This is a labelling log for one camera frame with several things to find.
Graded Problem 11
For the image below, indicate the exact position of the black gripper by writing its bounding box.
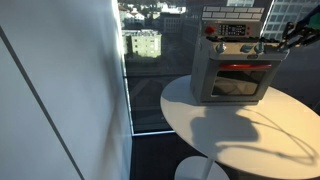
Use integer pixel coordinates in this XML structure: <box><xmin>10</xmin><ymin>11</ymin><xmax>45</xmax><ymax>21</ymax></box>
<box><xmin>278</xmin><ymin>20</ymin><xmax>320</xmax><ymax>53</ymax></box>

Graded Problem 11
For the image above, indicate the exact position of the blue oven knob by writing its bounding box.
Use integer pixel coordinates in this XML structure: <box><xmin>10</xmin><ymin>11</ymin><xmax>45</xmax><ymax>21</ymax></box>
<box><xmin>254</xmin><ymin>41</ymin><xmax>266</xmax><ymax>55</ymax></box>
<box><xmin>215</xmin><ymin>42</ymin><xmax>228</xmax><ymax>54</ymax></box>
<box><xmin>239</xmin><ymin>43</ymin><xmax>254</xmax><ymax>54</ymax></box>

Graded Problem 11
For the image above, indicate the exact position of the black stovetop burner grate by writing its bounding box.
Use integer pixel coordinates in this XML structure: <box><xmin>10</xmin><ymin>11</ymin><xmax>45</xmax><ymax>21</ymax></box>
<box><xmin>207</xmin><ymin>35</ymin><xmax>281</xmax><ymax>44</ymax></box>

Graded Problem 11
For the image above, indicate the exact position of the red round knob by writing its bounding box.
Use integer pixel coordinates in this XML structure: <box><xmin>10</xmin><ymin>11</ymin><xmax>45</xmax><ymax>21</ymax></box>
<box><xmin>204</xmin><ymin>25</ymin><xmax>216</xmax><ymax>36</ymax></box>

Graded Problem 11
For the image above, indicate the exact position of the grey toy oven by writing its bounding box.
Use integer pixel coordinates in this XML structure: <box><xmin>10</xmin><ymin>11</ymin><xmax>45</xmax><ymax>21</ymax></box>
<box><xmin>189</xmin><ymin>5</ymin><xmax>290</xmax><ymax>106</ymax></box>

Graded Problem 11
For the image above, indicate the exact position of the white apartment building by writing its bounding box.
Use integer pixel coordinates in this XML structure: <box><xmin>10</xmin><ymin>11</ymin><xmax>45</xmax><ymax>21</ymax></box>
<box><xmin>121</xmin><ymin>28</ymin><xmax>163</xmax><ymax>59</ymax></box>

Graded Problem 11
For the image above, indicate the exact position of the red oven door handle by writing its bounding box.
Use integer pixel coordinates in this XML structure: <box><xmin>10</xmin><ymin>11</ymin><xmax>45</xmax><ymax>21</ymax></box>
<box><xmin>219</xmin><ymin>63</ymin><xmax>274</xmax><ymax>71</ymax></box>

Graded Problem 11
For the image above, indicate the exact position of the white table pedestal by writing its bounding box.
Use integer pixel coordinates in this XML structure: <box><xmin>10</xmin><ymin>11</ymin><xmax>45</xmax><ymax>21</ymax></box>
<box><xmin>173</xmin><ymin>155</ymin><xmax>232</xmax><ymax>180</ymax></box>

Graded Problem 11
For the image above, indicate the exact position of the white window frame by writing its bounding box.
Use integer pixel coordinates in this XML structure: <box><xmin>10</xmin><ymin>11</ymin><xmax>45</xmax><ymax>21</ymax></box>
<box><xmin>116</xmin><ymin>0</ymin><xmax>177</xmax><ymax>137</ymax></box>

